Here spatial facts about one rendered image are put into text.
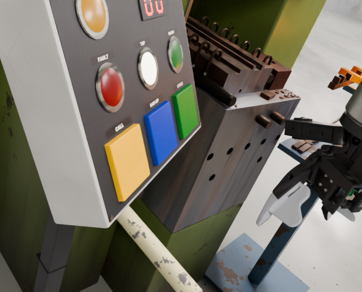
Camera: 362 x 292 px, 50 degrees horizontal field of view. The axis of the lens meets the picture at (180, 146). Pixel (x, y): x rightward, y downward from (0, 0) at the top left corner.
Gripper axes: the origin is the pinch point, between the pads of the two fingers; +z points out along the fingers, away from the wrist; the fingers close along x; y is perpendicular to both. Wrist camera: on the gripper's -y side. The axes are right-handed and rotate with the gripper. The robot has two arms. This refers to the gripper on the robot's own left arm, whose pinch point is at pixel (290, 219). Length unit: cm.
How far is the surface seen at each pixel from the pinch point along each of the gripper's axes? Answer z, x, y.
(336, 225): 93, 153, -73
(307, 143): 19, 59, -50
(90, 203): -4.7, -33.4, -0.6
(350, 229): 93, 162, -69
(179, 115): -7.9, -16.4, -16.5
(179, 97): -10.3, -16.5, -18.2
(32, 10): -22.8, -41.0, -8.3
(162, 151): -5.6, -21.2, -9.7
